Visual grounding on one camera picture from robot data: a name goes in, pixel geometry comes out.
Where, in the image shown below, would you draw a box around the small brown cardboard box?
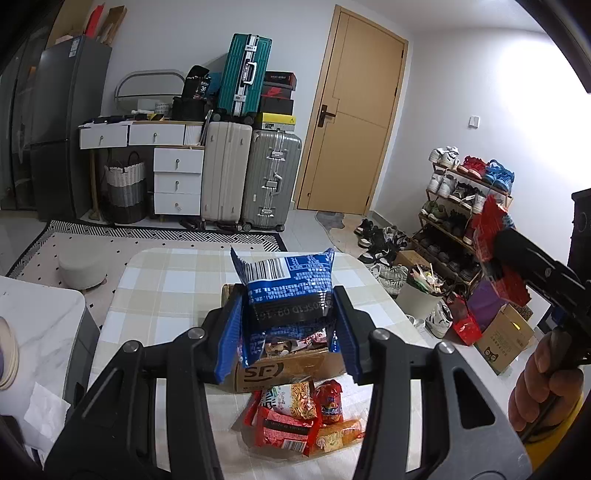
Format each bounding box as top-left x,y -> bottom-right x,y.
392,249 -> 419,271

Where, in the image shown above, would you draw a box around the silver suitcase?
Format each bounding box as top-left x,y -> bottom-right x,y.
240,130 -> 303,232

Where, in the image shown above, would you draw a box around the cat print cardboard box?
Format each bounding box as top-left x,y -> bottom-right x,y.
475,302 -> 539,374

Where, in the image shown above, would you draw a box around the beige trash bin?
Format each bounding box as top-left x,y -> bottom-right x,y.
396,263 -> 446,321

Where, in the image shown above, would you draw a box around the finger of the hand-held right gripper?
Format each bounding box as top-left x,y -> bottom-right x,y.
494,228 -> 591,315

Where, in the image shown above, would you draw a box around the yellow black shoe box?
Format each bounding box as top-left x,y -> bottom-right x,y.
255,113 -> 297,132

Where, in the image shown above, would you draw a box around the purple bag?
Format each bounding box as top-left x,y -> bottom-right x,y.
466,279 -> 506,330

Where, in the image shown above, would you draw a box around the scattered sneakers group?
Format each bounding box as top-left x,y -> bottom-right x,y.
353,219 -> 455,340

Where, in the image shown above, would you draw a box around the wooden shoe rack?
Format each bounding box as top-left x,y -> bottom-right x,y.
412,159 -> 513,296

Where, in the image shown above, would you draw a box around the white desk with drawers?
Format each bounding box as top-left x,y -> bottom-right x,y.
78,115 -> 206,221

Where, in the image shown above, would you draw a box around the woven laundry basket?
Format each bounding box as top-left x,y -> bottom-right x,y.
104,151 -> 147,224

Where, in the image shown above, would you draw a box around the red paper bag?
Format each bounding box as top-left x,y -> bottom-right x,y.
83,4 -> 106,40

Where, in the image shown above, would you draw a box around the black white patterned rug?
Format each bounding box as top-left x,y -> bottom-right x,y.
7,219 -> 289,324

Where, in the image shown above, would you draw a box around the beige suitcase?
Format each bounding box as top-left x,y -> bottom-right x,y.
201,121 -> 254,229

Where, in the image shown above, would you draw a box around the black storage bag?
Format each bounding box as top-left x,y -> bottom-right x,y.
172,96 -> 206,121

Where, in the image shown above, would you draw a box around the long red snack packet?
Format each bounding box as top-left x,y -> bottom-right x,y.
254,406 -> 321,455

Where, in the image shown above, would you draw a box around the white tissue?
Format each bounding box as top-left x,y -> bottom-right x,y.
23,383 -> 71,455

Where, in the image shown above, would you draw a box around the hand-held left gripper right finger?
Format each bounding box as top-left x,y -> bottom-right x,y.
333,286 -> 532,480

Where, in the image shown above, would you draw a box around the small red snack packet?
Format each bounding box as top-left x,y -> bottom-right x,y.
314,379 -> 345,425

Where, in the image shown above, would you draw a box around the red gift bag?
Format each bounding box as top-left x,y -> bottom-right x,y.
452,295 -> 483,347

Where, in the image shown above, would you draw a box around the teal suitcase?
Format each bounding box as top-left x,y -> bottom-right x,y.
217,33 -> 273,125

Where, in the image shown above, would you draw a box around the stack of beige bowls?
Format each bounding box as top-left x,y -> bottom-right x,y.
0,316 -> 20,391

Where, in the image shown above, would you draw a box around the red patterned snack packet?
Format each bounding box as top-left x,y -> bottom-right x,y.
471,194 -> 532,308

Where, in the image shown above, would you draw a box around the flat brown cardboard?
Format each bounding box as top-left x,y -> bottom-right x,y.
102,6 -> 127,47

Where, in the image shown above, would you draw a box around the black printed bag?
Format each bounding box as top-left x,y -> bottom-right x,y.
181,65 -> 213,100

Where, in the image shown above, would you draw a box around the grey door mat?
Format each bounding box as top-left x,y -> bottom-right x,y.
315,210 -> 365,250

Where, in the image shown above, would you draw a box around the dark grey refrigerator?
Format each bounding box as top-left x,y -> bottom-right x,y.
30,36 -> 113,222

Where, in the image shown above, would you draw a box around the round white pouf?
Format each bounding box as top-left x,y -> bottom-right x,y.
59,251 -> 108,291

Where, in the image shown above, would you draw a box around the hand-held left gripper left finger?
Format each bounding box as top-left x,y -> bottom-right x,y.
44,285 -> 244,480

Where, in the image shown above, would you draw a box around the white marble side table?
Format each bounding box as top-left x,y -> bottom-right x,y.
0,274 -> 101,462

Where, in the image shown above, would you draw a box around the rows of assorted shoes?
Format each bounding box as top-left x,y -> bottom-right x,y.
418,147 -> 515,282

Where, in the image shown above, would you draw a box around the orange noodle snack packet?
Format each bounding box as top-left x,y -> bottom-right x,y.
261,378 -> 319,418

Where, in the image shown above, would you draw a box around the white drawer cabinet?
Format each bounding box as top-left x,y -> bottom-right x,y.
152,147 -> 205,217

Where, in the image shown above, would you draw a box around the blue cookie packet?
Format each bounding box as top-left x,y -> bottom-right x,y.
230,247 -> 338,370

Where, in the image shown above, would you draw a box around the arched mirror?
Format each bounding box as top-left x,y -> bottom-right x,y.
115,69 -> 185,112

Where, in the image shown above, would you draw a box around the wooden door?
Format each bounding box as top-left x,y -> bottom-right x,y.
295,6 -> 409,217

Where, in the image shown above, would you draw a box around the person's right hand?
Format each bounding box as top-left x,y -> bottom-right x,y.
508,330 -> 586,433

